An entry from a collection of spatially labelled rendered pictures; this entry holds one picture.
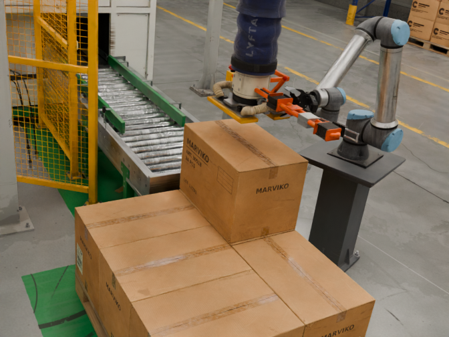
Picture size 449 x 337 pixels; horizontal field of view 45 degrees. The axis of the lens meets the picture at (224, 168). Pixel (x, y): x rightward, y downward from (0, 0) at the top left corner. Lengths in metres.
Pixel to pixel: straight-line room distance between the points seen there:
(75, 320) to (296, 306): 1.23
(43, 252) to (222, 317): 1.59
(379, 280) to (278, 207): 1.14
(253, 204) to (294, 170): 0.27
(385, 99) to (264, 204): 0.90
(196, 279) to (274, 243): 0.50
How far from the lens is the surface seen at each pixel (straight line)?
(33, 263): 3.46
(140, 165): 3.24
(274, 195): 2.67
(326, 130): 2.24
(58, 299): 3.18
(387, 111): 3.08
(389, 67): 2.97
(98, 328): 2.96
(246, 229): 2.69
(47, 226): 3.78
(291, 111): 2.41
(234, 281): 2.45
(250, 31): 2.55
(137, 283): 2.40
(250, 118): 2.58
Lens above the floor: 2.04
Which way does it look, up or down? 26 degrees down
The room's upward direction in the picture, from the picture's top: 7 degrees clockwise
